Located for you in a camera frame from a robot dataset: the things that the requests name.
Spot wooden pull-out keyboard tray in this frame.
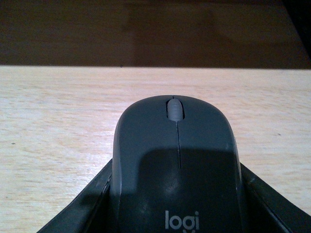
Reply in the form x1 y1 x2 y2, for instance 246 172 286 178
0 66 311 233

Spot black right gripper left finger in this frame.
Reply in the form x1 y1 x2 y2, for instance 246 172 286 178
39 161 112 233

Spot dark grey wireless mouse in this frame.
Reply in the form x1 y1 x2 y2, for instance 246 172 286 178
110 96 248 233

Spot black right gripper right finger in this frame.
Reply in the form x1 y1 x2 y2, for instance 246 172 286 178
241 164 311 233

